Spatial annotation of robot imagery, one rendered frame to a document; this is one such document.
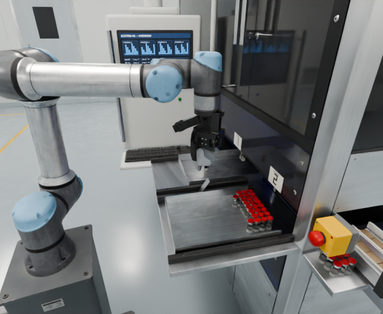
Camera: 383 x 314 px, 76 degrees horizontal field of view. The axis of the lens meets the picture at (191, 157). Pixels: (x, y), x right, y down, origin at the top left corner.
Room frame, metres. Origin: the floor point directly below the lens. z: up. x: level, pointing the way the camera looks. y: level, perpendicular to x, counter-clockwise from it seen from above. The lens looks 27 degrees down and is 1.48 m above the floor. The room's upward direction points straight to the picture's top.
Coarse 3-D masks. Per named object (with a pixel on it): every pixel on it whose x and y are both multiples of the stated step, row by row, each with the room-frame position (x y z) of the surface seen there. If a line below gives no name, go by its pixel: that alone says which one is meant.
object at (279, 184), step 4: (272, 168) 0.75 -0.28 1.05; (272, 172) 0.75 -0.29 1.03; (276, 172) 0.73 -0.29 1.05; (268, 176) 0.77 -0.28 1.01; (272, 176) 0.74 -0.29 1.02; (276, 176) 0.72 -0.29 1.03; (280, 176) 0.70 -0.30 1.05; (268, 180) 0.76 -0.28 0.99; (272, 180) 0.74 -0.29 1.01; (280, 180) 0.70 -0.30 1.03; (272, 184) 0.74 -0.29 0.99; (280, 184) 0.69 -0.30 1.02; (276, 188) 0.71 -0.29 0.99; (280, 188) 0.69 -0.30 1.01; (280, 192) 0.68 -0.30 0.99
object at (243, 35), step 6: (246, 0) 0.97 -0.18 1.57; (246, 6) 0.97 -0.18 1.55; (246, 12) 0.97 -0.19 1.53; (246, 18) 0.97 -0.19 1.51; (246, 24) 0.97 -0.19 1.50; (240, 30) 0.97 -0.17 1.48; (240, 36) 0.97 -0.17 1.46; (246, 36) 0.97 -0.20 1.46; (252, 36) 0.98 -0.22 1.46; (258, 36) 0.98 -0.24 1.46; (240, 42) 0.97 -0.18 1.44
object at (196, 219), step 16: (208, 192) 0.80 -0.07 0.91; (224, 192) 0.82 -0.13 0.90; (176, 208) 0.74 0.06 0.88; (192, 208) 0.74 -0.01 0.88; (208, 208) 0.74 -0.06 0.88; (224, 208) 0.74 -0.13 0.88; (176, 224) 0.65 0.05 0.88; (192, 224) 0.65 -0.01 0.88; (208, 224) 0.65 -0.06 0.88; (224, 224) 0.65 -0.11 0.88; (240, 224) 0.65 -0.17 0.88; (176, 240) 0.58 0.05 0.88; (192, 240) 0.58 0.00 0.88; (208, 240) 0.58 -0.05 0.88; (224, 240) 0.55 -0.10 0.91; (240, 240) 0.56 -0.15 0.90
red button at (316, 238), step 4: (312, 232) 0.48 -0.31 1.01; (316, 232) 0.48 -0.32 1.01; (320, 232) 0.48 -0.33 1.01; (308, 236) 0.49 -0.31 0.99; (312, 236) 0.47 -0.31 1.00; (316, 236) 0.47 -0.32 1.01; (320, 236) 0.47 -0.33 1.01; (312, 240) 0.47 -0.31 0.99; (316, 240) 0.46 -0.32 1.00; (320, 240) 0.46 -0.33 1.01; (312, 244) 0.47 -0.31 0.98; (316, 244) 0.46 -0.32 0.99; (320, 244) 0.46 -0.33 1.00
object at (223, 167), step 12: (180, 156) 1.12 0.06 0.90; (216, 156) 1.17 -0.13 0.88; (228, 156) 1.17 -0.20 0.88; (192, 168) 1.04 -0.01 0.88; (216, 168) 1.04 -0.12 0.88; (228, 168) 1.04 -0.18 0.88; (240, 168) 1.04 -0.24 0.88; (252, 168) 1.04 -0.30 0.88; (192, 180) 0.93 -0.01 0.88; (204, 180) 0.89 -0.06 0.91; (216, 180) 0.90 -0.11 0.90; (228, 180) 0.91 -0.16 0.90; (252, 180) 0.94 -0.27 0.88
